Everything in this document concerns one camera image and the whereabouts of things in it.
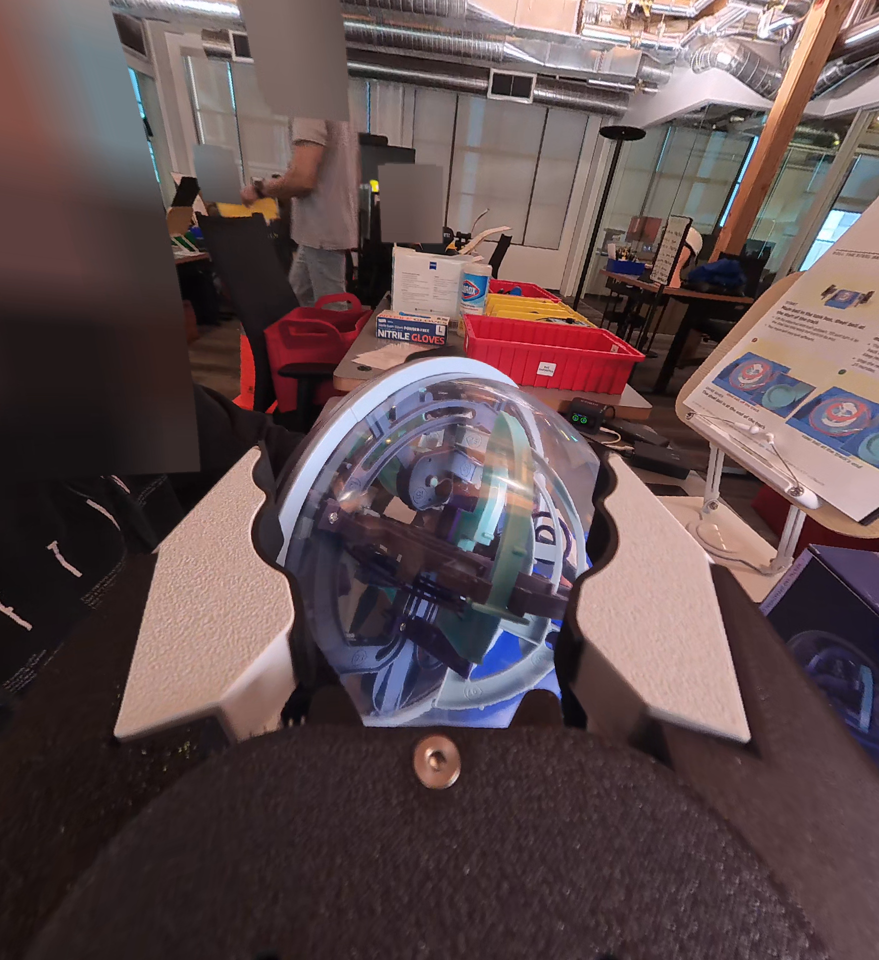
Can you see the black office chair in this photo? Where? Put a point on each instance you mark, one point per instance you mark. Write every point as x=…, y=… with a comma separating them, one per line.
x=245, y=270

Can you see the yellow plastic bin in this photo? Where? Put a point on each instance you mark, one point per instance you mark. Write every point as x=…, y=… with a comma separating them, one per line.
x=537, y=308

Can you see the wipes canister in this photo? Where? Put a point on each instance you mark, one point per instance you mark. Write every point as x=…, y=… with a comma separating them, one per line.
x=476, y=288

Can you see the red plastic bin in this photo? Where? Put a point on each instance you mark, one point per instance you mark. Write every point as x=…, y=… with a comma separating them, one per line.
x=545, y=360

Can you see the silver ceiling duct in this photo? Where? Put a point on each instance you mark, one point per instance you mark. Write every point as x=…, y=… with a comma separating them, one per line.
x=410, y=38

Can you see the dark blue cardboard box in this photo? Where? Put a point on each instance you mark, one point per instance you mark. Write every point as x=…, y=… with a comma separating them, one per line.
x=860, y=645

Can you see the printed instruction sheet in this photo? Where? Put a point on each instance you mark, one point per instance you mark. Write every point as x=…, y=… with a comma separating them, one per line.
x=830, y=375

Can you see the clear plastic maze ball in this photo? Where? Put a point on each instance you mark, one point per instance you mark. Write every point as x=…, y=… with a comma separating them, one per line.
x=440, y=540

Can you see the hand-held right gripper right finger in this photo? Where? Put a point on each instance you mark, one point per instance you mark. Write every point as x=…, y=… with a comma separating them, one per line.
x=665, y=630

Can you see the blue glove box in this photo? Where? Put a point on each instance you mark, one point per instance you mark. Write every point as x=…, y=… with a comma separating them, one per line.
x=410, y=327

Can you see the ceiling air vent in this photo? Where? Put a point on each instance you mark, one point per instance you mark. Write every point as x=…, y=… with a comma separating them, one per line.
x=510, y=86

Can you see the red chair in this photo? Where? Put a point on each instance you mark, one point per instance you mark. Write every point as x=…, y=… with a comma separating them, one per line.
x=312, y=338

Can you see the black floor lamp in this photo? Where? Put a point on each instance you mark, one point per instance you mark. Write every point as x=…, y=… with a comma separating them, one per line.
x=621, y=134

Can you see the person's black sweatshirt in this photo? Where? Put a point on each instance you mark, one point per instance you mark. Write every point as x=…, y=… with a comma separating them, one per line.
x=50, y=600

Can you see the white carton box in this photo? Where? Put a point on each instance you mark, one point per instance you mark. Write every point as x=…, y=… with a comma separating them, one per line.
x=425, y=282

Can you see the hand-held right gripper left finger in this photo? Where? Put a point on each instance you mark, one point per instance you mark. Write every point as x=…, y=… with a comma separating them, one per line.
x=207, y=630

